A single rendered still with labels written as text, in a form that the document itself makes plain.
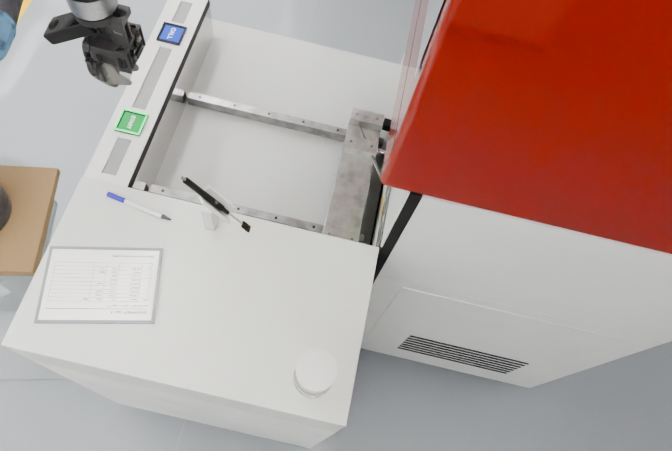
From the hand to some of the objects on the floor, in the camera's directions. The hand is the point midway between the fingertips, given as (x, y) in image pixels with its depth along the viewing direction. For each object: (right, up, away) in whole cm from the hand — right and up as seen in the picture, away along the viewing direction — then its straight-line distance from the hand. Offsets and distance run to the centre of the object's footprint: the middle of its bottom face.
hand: (111, 80), depth 109 cm
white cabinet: (+13, -56, +98) cm, 114 cm away
